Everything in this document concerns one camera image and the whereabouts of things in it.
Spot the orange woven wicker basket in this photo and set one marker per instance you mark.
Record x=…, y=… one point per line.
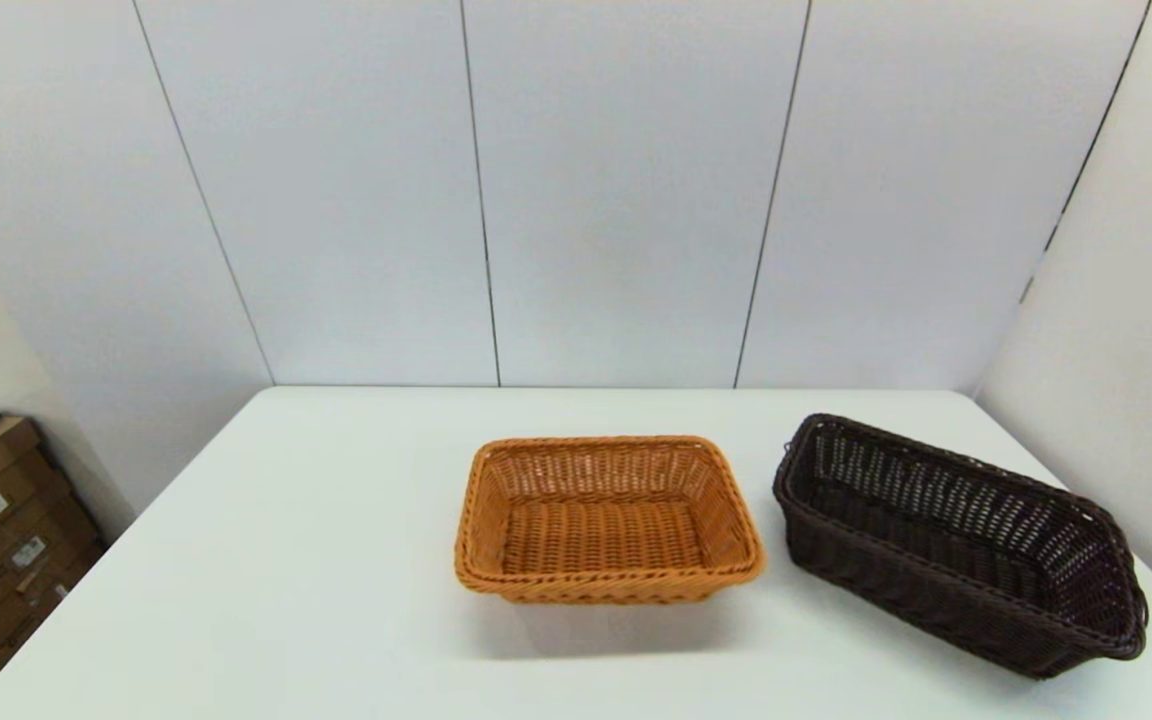
x=601, y=530

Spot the cardboard box with white label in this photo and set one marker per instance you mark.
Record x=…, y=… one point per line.
x=21, y=515
x=46, y=575

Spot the dark brown woven wicker basket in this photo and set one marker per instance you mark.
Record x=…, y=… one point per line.
x=936, y=590

